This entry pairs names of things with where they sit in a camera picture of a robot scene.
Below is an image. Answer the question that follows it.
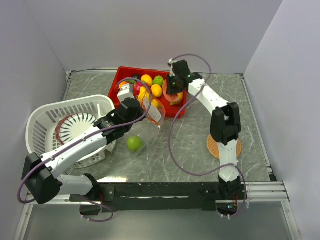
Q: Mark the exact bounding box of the clear zip bag orange zipper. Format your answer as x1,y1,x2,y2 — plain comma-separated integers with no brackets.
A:
124,96,166,153

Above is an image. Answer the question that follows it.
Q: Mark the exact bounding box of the green lime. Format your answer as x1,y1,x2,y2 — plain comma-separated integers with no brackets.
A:
126,136,143,152

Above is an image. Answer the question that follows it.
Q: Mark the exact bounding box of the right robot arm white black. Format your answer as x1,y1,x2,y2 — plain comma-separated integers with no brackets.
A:
166,57,243,199

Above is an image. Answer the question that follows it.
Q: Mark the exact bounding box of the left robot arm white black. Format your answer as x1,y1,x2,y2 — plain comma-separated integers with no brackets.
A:
21,98,146,204

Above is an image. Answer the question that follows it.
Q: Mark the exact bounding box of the yellow banana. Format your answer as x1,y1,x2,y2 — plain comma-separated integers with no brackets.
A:
170,92,184,106

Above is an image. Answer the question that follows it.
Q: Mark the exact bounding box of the green yellow guava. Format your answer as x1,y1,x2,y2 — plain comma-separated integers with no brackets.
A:
153,75,165,87

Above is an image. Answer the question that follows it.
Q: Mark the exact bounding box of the pink dragon fruit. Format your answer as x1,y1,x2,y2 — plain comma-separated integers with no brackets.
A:
133,82,143,95

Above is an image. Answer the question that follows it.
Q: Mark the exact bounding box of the yellow orange centre fruit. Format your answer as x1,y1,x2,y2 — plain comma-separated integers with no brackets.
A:
151,84,163,98

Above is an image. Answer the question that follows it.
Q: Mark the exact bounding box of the red plastic tray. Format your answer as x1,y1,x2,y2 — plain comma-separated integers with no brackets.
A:
108,66,188,118

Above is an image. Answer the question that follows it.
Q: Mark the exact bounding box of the yellow pear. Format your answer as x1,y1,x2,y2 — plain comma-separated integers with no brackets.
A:
137,86,150,103

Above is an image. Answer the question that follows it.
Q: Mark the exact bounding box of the yellow fruit front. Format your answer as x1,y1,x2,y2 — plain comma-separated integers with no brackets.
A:
151,99,160,109

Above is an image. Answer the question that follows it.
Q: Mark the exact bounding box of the green watermelon wedge back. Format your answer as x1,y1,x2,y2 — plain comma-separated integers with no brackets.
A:
127,79,137,85

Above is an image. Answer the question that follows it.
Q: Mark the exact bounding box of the yellow orange mango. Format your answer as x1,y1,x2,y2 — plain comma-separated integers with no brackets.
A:
118,81,128,89

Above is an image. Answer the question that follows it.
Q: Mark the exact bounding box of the yellow lemon back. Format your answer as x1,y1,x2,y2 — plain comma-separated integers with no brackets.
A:
140,74,153,87

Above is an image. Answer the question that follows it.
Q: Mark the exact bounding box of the dark purple mangosteen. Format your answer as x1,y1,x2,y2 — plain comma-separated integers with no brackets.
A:
132,73,141,80

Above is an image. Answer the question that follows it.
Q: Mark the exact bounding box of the white blue striped plate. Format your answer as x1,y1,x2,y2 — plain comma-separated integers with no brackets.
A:
60,113,98,145

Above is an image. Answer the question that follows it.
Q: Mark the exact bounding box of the dark red plate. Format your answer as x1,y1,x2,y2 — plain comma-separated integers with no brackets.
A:
54,117,67,145

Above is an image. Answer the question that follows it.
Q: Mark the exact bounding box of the round woven bamboo coaster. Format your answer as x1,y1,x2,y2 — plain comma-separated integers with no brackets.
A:
206,134,242,160

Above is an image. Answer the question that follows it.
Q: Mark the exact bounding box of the white plastic basket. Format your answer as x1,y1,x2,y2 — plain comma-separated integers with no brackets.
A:
25,94,115,156

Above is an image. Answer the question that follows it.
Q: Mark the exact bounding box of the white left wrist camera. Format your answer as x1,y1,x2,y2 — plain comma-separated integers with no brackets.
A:
117,83,135,103

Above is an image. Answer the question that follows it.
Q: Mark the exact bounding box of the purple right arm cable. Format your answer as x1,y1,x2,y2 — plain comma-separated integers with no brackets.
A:
167,53,248,219

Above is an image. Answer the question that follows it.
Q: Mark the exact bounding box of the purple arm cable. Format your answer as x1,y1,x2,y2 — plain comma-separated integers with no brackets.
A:
167,53,248,219
16,77,153,223

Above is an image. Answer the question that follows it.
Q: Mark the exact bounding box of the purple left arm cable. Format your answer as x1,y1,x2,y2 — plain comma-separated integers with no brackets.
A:
16,77,153,223

